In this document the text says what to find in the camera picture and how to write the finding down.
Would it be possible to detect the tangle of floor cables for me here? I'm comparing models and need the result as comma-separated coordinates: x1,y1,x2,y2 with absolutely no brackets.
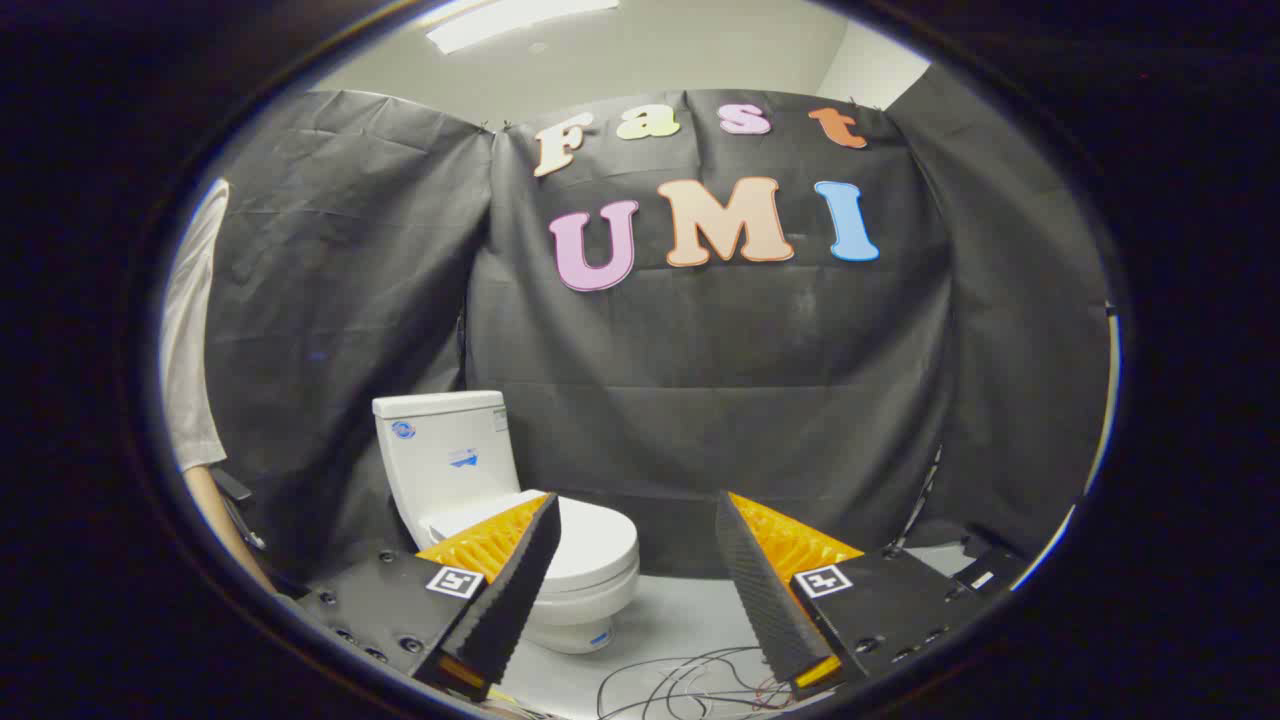
597,647,801,719

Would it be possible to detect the black backdrop cloth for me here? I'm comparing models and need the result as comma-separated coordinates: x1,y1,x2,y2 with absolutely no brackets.
200,65,1111,581

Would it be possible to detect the person's white shirt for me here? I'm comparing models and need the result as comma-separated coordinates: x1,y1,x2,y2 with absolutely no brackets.
160,178,231,473

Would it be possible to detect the white toilet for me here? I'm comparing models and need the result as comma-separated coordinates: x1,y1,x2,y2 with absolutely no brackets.
372,390,641,656

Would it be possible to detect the black box with white label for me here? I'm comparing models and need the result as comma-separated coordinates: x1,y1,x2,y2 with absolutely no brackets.
955,548,1026,596

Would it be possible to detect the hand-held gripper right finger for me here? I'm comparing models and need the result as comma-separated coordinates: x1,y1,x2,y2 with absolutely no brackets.
714,490,986,701

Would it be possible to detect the white toilet lid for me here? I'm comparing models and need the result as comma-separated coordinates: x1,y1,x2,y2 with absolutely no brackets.
428,490,641,593

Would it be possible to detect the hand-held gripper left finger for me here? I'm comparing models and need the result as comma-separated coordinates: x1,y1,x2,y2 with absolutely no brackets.
290,492,563,703

